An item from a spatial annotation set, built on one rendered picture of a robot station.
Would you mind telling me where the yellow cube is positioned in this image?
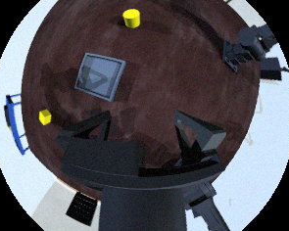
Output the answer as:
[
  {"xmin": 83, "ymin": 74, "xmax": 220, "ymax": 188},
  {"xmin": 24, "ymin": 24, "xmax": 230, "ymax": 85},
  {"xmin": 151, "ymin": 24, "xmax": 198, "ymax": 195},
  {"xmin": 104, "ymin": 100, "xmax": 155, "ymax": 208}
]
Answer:
[{"xmin": 40, "ymin": 109, "xmax": 52, "ymax": 124}]

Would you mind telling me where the yellow cylinder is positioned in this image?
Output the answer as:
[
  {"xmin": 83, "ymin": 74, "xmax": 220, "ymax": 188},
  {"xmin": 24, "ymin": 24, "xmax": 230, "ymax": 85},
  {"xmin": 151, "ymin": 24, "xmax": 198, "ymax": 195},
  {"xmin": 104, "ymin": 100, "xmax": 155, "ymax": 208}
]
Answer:
[{"xmin": 123, "ymin": 9, "xmax": 140, "ymax": 28}]

